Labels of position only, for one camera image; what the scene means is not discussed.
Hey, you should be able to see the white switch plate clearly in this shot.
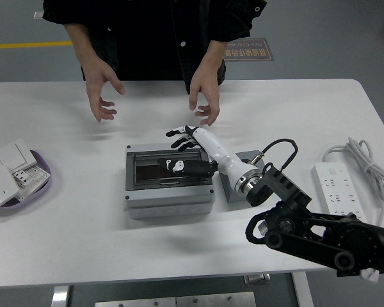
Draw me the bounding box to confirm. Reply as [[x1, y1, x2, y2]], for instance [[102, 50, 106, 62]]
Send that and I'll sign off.
[[0, 138, 39, 171]]

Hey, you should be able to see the white socket module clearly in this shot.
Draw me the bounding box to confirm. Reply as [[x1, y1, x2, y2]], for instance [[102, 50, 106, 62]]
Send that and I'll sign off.
[[11, 165, 49, 193]]

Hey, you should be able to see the purple tray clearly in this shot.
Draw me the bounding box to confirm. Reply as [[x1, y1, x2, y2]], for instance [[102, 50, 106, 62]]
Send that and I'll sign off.
[[0, 149, 52, 209]]

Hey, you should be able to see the grey metal base plate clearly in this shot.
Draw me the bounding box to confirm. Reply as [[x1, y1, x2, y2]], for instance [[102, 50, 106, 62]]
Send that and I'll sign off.
[[95, 291, 256, 307]]

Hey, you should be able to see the person's left hand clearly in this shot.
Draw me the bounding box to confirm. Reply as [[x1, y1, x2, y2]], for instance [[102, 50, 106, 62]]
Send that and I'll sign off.
[[188, 65, 221, 127]]

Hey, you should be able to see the grey box with clear lid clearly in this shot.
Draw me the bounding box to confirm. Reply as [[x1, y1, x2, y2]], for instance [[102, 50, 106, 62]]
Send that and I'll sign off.
[[124, 143, 216, 220]]

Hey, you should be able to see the white table leg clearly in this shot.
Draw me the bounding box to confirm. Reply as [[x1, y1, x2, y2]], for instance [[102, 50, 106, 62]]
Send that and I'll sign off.
[[51, 285, 72, 307], [291, 271, 314, 307]]

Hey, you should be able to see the person's right hand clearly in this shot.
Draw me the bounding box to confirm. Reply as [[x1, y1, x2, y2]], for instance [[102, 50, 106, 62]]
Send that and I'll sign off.
[[84, 57, 127, 123]]

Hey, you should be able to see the white power strip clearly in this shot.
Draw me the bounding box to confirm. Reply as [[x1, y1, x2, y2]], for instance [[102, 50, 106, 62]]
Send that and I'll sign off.
[[311, 162, 372, 223]]

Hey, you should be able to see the white power strip cable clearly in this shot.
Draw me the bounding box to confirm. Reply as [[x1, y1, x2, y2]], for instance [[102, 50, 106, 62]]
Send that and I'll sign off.
[[322, 137, 384, 230]]

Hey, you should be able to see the brown floor sign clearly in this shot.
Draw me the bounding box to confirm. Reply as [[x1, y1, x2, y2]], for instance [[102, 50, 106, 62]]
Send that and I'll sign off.
[[223, 38, 275, 61]]

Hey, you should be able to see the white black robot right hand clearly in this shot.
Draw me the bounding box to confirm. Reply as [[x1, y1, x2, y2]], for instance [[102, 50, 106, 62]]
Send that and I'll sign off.
[[156, 125, 259, 193]]

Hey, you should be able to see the person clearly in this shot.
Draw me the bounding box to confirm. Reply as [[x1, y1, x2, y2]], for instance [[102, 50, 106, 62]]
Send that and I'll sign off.
[[42, 0, 270, 95]]

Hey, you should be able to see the grey cube block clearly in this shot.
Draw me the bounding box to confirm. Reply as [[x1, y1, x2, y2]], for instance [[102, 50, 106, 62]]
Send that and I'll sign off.
[[218, 150, 267, 205]]

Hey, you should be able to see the metal table bracket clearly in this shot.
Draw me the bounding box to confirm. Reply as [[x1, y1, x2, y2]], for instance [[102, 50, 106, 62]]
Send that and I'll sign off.
[[244, 273, 271, 285]]

